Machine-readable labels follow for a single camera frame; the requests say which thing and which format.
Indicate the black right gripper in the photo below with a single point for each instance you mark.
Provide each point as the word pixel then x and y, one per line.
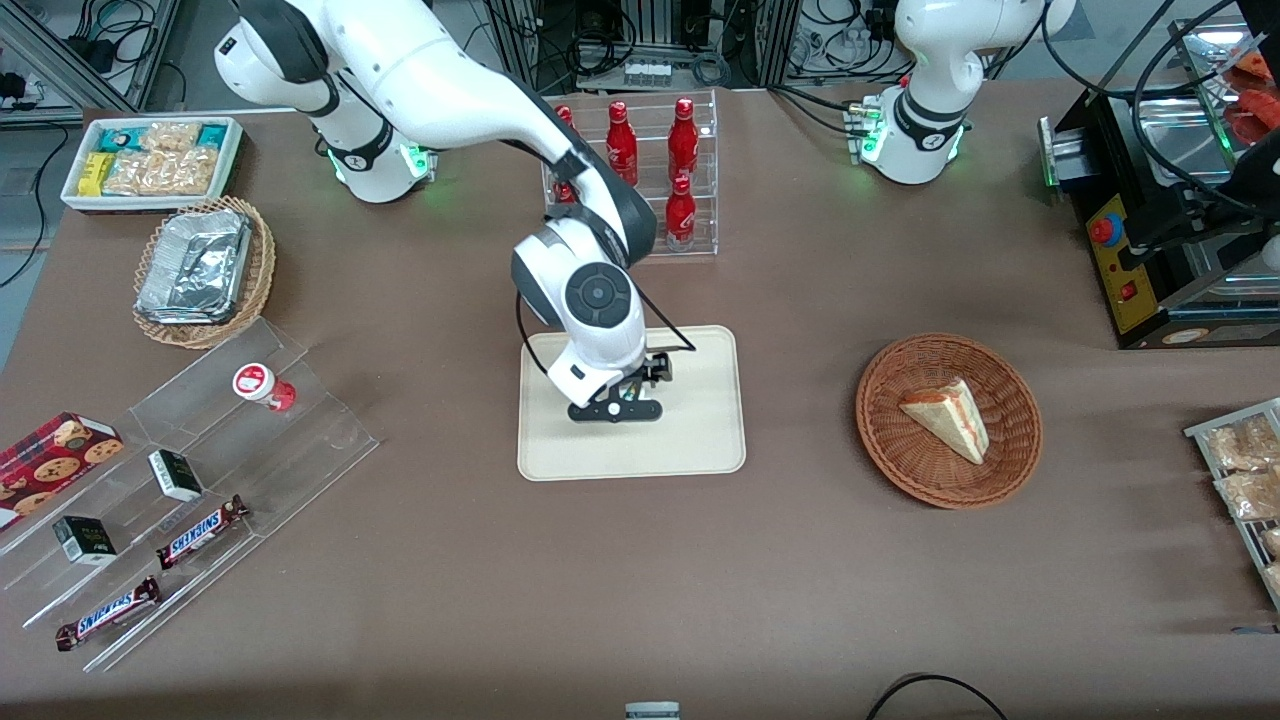
pixel 657 369

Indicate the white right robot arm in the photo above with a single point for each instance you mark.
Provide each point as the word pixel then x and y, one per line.
pixel 450 80

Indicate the cream plastic tray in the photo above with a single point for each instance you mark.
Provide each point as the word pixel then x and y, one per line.
pixel 700 440

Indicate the red gum bottle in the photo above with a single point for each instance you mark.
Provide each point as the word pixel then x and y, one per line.
pixel 258 385

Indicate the clear acrylic bottle rack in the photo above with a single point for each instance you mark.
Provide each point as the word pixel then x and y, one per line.
pixel 705 230

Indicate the red cola bottle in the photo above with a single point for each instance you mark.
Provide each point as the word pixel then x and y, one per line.
pixel 680 215
pixel 683 140
pixel 562 115
pixel 563 192
pixel 621 140

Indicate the brown wicker basket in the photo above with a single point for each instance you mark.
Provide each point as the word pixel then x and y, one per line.
pixel 900 450

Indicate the grey device edge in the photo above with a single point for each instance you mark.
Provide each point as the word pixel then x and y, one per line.
pixel 652 711

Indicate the wrapped triangle sandwich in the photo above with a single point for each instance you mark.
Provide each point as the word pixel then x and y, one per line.
pixel 950 420

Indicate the white power strip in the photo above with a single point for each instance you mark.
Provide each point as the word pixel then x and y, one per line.
pixel 648 74

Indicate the clear acrylic stepped stand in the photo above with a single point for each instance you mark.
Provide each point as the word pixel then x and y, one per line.
pixel 250 470

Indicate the light wicker basket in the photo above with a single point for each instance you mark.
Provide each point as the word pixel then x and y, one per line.
pixel 260 270

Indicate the Snickers chocolate bar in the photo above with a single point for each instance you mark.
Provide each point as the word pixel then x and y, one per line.
pixel 108 613
pixel 200 532

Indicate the silver foil food container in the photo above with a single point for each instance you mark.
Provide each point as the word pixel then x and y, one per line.
pixel 195 270

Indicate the small black box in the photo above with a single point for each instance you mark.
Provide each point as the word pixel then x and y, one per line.
pixel 176 476
pixel 85 541

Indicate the white snack bin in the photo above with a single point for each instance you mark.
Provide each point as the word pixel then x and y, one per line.
pixel 232 150

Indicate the teal snack pack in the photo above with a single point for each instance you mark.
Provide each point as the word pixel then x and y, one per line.
pixel 212 135
pixel 122 138

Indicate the clear rice cracker bag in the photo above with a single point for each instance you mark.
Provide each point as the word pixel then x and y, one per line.
pixel 170 136
pixel 160 172

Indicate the black machine with red button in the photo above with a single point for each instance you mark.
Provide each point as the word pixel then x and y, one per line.
pixel 1130 270

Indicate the red chocolate chip cookie box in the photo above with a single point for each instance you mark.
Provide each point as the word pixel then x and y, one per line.
pixel 55 462

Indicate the yellow snack pack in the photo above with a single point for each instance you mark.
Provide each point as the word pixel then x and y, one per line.
pixel 95 173

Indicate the clear brown snack bag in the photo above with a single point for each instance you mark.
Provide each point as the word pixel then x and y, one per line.
pixel 1250 495
pixel 1245 443

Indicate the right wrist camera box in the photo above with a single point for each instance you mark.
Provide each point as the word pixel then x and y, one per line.
pixel 657 368

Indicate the aluminium frame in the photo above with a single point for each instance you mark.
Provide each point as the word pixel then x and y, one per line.
pixel 70 55

